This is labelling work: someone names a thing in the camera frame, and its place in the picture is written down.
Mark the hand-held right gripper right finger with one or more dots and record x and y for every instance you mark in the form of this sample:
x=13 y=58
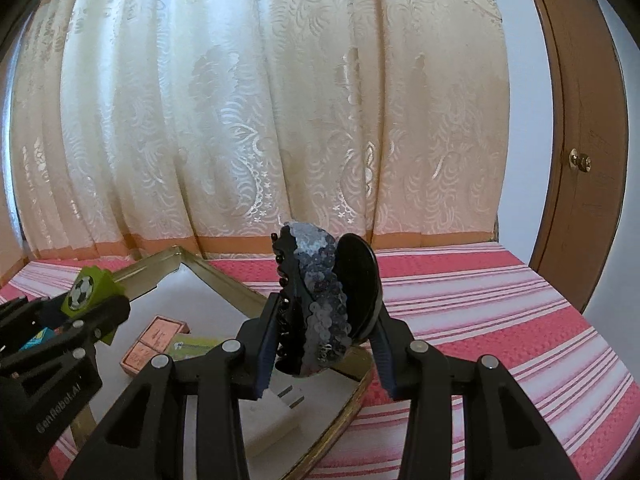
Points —
x=386 y=360

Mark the pink box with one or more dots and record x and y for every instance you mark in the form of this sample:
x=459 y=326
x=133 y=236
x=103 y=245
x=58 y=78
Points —
x=150 y=345

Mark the brown wooden door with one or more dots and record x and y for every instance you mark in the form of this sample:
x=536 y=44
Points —
x=590 y=85

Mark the brass door knob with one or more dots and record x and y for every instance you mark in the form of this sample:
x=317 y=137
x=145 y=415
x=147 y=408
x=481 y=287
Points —
x=580 y=160

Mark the blue toy block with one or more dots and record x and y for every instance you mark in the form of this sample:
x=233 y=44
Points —
x=35 y=337

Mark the gold metal tin box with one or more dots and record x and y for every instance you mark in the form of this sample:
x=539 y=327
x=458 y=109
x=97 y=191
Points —
x=220 y=280

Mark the green packet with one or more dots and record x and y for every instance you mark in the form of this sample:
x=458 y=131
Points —
x=192 y=347

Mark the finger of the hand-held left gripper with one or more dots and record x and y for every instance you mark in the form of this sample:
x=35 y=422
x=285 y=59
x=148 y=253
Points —
x=100 y=316
x=20 y=310

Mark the black sequined hair clip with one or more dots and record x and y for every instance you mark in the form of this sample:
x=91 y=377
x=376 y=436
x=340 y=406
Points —
x=315 y=285

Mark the white plug adapter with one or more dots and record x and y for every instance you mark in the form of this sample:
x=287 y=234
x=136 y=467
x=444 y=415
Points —
x=270 y=420

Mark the cream patterned curtain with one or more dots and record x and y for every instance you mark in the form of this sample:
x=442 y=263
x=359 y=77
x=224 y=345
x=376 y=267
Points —
x=250 y=110

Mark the green soccer ball block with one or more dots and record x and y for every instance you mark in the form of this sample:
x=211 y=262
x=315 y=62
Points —
x=95 y=285

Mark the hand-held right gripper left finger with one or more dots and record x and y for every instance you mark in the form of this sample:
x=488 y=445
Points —
x=267 y=350

